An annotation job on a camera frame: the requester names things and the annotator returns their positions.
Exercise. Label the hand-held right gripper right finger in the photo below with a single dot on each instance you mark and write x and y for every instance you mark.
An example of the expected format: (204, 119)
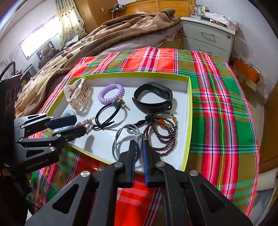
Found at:
(146, 165)

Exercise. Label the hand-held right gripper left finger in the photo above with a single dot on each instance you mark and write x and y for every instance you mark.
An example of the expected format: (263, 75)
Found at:
(132, 160)

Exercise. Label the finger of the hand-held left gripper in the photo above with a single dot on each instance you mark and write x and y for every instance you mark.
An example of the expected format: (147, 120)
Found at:
(73, 132)
(63, 121)

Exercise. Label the rose gold ornament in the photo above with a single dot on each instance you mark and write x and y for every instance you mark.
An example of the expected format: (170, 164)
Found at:
(86, 123)

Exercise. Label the yellow-green cardboard box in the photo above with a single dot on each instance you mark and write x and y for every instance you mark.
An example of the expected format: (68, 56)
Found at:
(102, 141)

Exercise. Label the rose gold hair claw clip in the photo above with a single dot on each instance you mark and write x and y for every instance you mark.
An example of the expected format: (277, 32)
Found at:
(83, 98)

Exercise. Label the clear hair claw clip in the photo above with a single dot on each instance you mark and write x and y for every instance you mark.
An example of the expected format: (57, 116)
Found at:
(70, 91)

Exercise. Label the black fitness band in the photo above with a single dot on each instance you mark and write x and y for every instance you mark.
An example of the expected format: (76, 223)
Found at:
(152, 104)

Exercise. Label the brown teddy bear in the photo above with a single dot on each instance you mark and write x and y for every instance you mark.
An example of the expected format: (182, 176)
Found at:
(46, 51)

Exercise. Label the bright window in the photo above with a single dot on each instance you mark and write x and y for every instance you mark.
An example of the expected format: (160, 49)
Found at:
(39, 37)

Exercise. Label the brown patterned blanket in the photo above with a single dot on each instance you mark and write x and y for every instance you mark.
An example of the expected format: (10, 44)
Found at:
(97, 41)

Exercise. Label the plaid cloth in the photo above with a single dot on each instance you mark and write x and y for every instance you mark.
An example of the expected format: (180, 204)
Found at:
(217, 97)

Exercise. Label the patterned curtain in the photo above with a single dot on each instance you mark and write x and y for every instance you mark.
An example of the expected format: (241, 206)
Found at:
(69, 19)

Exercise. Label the wooden door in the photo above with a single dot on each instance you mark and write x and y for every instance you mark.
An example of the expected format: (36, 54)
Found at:
(93, 13)

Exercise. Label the wooden wardrobe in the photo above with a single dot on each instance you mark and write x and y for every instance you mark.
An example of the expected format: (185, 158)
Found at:
(269, 141)

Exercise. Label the power strip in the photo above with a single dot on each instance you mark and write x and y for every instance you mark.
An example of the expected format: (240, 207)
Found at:
(118, 8)

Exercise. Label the orange cardboard box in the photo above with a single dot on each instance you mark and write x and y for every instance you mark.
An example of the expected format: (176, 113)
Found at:
(245, 69)

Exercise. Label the white nightstand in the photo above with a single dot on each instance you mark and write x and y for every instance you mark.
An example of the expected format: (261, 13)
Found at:
(208, 39)

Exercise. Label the translucent plastic bag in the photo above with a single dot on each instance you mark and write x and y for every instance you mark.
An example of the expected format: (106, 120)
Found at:
(245, 50)

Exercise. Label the wooden headboard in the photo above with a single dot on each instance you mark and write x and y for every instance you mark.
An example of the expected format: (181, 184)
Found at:
(173, 5)

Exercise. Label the clear acrylic holder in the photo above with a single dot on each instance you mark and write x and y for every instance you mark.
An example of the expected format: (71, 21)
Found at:
(196, 12)

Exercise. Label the clear plastic packets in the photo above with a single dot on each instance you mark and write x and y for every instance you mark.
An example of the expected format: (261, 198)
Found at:
(219, 18)

